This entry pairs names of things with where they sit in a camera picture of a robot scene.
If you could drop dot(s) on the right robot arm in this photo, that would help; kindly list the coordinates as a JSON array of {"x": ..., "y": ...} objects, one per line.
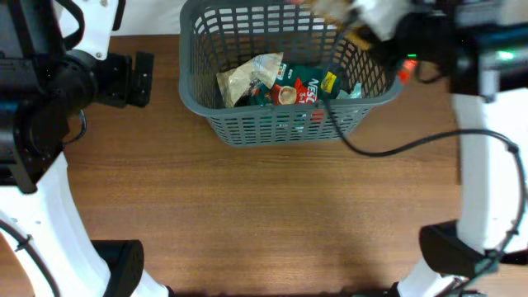
[{"x": 482, "y": 47}]

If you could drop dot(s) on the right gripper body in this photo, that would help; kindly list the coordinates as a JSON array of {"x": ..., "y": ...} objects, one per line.
[{"x": 372, "y": 37}]

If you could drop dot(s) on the green Nescafe coffee bag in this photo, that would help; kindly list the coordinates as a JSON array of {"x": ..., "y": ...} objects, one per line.
[{"x": 296, "y": 84}]

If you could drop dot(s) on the grey plastic basket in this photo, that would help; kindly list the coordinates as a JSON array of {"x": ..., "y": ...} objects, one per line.
[{"x": 217, "y": 36}]

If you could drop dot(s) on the teal tissue packet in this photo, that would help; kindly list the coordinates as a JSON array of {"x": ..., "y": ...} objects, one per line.
[{"x": 355, "y": 93}]

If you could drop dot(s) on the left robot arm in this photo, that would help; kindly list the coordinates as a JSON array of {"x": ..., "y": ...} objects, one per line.
[{"x": 55, "y": 63}]

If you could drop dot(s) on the orange spaghetti pack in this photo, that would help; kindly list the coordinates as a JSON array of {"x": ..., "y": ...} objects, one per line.
[{"x": 346, "y": 20}]

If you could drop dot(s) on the beige pouch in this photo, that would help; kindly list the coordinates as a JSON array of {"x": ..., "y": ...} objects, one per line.
[{"x": 238, "y": 82}]

